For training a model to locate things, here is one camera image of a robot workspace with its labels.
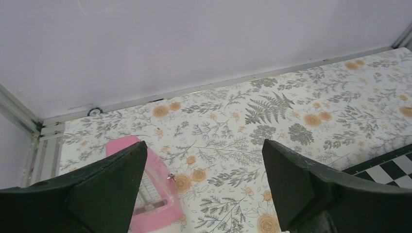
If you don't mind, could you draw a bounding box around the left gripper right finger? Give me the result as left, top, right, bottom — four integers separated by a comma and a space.
262, 139, 412, 233

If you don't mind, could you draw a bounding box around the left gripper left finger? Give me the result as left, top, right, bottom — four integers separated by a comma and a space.
0, 141, 148, 233

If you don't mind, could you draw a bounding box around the pink metronome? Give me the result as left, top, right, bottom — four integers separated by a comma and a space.
105, 135, 184, 233

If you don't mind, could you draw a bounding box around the black white chessboard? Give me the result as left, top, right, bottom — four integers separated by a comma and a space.
343, 145, 412, 189

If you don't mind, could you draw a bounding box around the floral patterned table mat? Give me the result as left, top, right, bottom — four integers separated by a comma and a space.
59, 48, 412, 233

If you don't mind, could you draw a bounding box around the small round wall fitting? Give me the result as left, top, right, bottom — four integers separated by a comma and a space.
87, 107, 103, 117

